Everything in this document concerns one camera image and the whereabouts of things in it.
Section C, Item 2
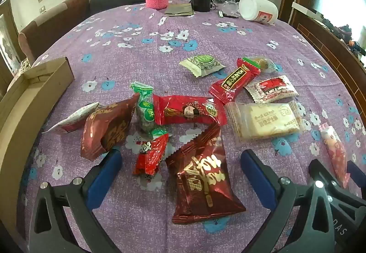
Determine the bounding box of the olive flat pouch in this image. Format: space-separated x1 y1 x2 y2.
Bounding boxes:
164 3 195 17

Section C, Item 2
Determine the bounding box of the small red snack packet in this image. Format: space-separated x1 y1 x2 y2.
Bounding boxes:
133 133 170 178

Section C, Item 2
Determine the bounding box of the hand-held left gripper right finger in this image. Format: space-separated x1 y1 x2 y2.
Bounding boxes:
240 149 308 253

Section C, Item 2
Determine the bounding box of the pile of dark small items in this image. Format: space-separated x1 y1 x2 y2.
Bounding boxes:
323 17 366 56

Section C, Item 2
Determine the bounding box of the white packet with red edge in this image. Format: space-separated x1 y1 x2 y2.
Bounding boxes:
41 102 100 135

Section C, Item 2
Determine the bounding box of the clear cracker packet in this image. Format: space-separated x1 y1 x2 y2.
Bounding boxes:
224 100 304 143

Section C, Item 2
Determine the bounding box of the green and white snack packet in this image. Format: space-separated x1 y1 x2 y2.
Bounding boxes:
180 54 225 78

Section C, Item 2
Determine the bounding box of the pink and white snack packet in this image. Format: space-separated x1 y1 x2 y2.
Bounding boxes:
319 124 351 188

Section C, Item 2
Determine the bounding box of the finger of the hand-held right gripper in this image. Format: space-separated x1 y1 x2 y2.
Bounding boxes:
300 159 344 253
346 161 366 200

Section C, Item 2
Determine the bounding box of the white and red snack packet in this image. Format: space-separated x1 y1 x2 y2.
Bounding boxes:
244 75 299 104

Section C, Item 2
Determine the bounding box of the wooden glazed door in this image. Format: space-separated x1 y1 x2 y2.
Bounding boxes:
0 0 26 93

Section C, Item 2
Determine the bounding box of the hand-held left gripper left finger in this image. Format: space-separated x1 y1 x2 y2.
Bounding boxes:
29 148 123 253

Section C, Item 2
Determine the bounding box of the dark red gold-print packet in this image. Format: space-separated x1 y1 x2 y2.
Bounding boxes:
80 93 140 161

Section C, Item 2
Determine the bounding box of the green twisted candy wrapper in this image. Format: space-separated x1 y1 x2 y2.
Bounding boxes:
130 81 168 139

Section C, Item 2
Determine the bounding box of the brown chair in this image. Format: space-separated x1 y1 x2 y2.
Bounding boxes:
18 0 90 63

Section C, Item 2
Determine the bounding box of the clear packet with brown cake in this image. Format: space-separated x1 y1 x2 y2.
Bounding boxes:
242 56 279 74

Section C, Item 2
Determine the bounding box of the cardboard box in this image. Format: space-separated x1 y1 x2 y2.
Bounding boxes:
0 57 75 156

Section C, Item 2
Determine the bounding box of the large dark red snack packet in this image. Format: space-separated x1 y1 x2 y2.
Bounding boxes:
165 121 247 225

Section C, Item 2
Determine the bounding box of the white plastic jar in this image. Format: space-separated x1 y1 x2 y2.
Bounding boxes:
239 0 279 25

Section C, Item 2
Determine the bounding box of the long red snack packet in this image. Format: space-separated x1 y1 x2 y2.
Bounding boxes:
209 58 261 105

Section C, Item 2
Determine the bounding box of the purple floral tablecloth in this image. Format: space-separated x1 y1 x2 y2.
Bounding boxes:
17 0 366 253

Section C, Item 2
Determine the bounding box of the red packet with face print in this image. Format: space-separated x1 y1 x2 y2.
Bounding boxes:
153 95 228 127

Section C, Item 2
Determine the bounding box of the patterned white cloth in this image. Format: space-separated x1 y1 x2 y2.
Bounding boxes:
17 59 33 73

